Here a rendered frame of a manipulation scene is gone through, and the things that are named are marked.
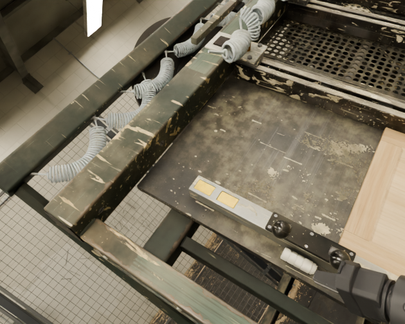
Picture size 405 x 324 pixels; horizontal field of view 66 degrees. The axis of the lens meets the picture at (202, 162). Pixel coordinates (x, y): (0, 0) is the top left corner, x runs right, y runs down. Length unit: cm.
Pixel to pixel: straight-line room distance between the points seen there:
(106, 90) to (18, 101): 430
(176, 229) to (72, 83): 498
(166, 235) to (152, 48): 98
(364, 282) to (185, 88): 70
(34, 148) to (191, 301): 85
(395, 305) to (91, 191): 65
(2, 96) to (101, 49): 173
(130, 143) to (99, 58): 505
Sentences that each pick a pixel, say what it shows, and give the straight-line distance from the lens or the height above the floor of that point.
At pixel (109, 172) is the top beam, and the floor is 188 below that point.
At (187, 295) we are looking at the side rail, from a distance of 72.
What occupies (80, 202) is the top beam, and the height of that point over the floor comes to 188.
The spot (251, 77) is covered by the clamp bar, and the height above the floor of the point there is 174.
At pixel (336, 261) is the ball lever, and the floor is 145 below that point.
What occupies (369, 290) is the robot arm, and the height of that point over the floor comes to 144.
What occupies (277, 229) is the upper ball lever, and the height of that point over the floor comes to 155.
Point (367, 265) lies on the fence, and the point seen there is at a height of 132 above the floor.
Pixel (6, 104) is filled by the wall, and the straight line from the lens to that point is 568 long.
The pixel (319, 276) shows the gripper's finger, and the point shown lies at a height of 145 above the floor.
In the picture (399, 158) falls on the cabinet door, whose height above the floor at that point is 131.
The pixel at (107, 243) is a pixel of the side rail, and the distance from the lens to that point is 79.
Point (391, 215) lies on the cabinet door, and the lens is 91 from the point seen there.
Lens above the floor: 184
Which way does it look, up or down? 9 degrees down
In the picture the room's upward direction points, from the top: 48 degrees counter-clockwise
